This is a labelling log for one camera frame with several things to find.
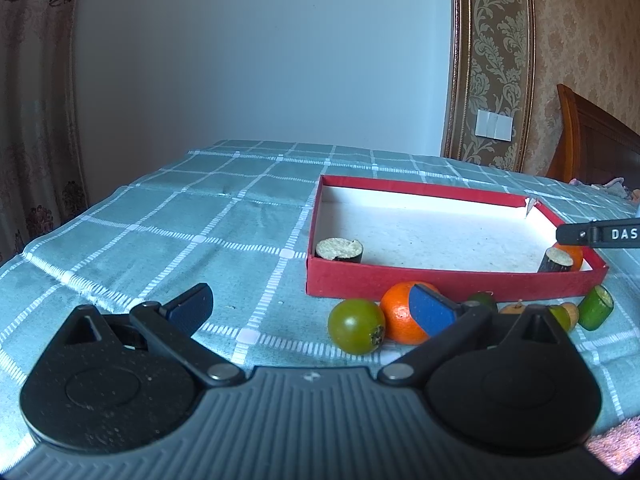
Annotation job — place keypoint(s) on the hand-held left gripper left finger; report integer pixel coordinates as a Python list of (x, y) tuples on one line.
[(192, 307)]

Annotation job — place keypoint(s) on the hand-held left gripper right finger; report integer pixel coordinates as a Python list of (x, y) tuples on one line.
[(430, 312)]

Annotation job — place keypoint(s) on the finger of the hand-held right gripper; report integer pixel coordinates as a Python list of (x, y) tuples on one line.
[(580, 234)]

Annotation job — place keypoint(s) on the orange tangerine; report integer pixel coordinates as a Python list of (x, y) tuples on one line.
[(397, 315), (575, 255)]

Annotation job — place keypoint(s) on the green avocado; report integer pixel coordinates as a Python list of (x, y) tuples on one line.
[(484, 301)]

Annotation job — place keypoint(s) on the green cucumber piece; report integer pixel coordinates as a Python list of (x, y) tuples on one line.
[(594, 308)]

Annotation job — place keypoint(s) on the green tomato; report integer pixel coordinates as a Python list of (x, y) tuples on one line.
[(565, 315), (352, 325)]

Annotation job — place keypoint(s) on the red shallow cardboard box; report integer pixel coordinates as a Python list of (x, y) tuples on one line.
[(430, 232)]

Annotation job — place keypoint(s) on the brown round fruit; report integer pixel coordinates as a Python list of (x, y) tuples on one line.
[(512, 308)]

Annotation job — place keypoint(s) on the dark eggplant piece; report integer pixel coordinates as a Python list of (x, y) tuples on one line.
[(337, 249), (552, 261)]

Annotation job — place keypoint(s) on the crumpled clothes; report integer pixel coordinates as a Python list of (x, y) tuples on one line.
[(617, 187)]

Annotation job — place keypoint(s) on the wooden bed headboard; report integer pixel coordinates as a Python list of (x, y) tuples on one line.
[(595, 145)]

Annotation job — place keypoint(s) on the green checked tablecloth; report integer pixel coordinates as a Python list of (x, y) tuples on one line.
[(150, 220)]

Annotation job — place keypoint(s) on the patterned curtain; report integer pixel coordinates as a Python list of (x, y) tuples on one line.
[(35, 110)]

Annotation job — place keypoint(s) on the white wall light switch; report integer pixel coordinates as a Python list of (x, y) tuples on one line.
[(494, 125)]

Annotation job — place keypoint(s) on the gold framed damask wall panel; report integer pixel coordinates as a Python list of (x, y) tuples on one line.
[(492, 50)]

